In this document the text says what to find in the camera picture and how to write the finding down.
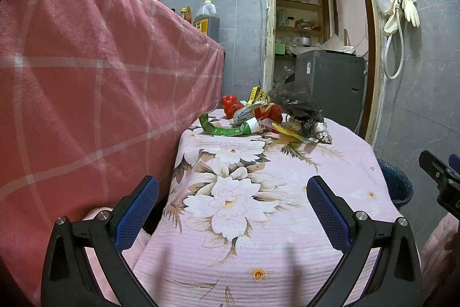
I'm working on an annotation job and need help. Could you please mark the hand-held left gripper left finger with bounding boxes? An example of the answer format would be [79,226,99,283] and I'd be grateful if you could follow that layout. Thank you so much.
[41,175,160,307]

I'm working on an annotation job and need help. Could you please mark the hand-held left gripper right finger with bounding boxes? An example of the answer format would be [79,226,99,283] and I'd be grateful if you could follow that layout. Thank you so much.
[306,175,424,307]

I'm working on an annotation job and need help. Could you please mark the blue trash bin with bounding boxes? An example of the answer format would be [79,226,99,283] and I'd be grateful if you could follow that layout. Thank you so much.
[377,159,414,210]

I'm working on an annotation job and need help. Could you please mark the yellow green wrapper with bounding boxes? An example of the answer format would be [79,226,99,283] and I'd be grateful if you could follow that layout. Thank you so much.
[271,122,317,146]

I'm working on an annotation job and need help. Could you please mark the red snack wrapper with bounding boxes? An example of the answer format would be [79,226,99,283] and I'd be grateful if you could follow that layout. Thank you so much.
[257,103,284,129]

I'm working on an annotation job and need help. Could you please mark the black plastic bag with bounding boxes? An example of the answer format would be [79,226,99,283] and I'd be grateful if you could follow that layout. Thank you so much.
[267,80,324,124]

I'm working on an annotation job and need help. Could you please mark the white tan snack wrapper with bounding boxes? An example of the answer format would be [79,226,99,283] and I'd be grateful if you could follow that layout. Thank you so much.
[232,104,265,126]

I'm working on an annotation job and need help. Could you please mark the yellow black printed wrapper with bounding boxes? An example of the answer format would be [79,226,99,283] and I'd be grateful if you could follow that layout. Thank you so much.
[246,86,268,106]

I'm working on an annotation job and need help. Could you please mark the person's right forearm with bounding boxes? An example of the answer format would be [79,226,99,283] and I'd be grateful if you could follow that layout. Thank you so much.
[420,213,460,307]

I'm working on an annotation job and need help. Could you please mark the pink floral tablecloth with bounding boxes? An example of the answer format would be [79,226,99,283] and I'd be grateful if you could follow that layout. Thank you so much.
[122,108,403,307]

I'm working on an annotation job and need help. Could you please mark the grey cabinet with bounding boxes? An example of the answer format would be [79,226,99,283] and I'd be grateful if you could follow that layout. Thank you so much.
[294,50,366,135]

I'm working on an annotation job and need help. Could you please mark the pink checked blanket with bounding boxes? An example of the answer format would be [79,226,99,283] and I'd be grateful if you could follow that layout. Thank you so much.
[0,0,225,307]

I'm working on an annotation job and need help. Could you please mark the cream rubber glove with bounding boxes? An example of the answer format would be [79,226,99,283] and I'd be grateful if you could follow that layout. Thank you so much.
[402,0,420,28]
[383,0,405,35]

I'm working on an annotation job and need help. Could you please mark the white crumpled bag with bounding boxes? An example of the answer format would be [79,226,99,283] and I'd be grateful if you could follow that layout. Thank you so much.
[316,34,356,56]

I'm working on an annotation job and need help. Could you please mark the large dark oil bottle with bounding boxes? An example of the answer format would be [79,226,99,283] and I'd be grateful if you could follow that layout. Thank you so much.
[193,0,220,41]

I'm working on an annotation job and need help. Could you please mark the wooden shelf unit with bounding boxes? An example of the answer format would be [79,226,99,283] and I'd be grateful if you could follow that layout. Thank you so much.
[275,0,329,59]

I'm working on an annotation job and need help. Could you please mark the white hose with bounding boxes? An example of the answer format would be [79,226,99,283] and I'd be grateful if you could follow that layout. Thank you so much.
[382,0,405,80]

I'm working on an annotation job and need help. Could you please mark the wooden door frame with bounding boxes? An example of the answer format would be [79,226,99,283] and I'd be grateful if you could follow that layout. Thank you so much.
[262,0,383,146]

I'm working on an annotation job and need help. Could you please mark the white cable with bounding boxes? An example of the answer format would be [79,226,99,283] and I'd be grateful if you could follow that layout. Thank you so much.
[258,0,266,85]

